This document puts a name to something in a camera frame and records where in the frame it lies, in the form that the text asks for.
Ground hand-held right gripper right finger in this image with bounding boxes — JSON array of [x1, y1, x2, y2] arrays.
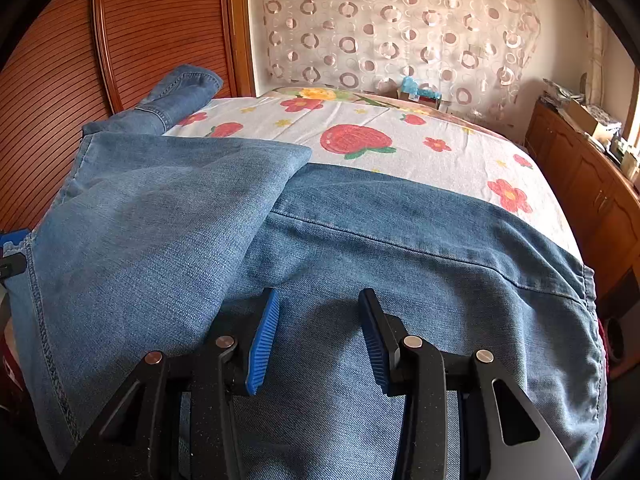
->
[[357, 287, 585, 480]]

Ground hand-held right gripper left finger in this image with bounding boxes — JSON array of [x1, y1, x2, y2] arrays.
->
[[59, 286, 282, 480]]

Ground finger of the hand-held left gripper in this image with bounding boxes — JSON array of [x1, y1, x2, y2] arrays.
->
[[0, 229, 30, 253], [0, 254, 26, 281]]

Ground blue denim pants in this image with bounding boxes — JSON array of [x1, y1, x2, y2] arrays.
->
[[81, 63, 224, 136], [7, 130, 608, 480]]

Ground dark red clothing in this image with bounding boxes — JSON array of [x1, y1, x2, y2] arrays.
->
[[0, 330, 26, 411]]

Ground white red-flowered bed sheet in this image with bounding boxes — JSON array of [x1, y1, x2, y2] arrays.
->
[[162, 95, 583, 261]]

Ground small cardboard box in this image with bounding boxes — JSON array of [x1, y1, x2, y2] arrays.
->
[[397, 87, 443, 111]]

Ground wooden louvered wardrobe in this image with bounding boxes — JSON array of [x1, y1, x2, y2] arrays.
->
[[0, 0, 256, 231]]

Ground light blue box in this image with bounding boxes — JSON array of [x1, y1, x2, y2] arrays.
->
[[400, 76, 441, 101]]

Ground wooden sideboard cabinet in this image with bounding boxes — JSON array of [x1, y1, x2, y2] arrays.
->
[[525, 97, 640, 301]]

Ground cardboard box with patterned cloth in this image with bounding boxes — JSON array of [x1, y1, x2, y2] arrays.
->
[[562, 100, 623, 136]]

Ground pile of printed papers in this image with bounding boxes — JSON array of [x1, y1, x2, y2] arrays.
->
[[542, 77, 586, 108]]

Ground circle-patterned sheer curtain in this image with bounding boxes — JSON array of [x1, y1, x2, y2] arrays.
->
[[247, 0, 543, 126]]

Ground wooden-framed window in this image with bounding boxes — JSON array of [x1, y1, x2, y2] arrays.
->
[[620, 75, 640, 153]]

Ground white patterned window curtain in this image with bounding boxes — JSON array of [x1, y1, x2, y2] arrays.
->
[[582, 7, 608, 106]]

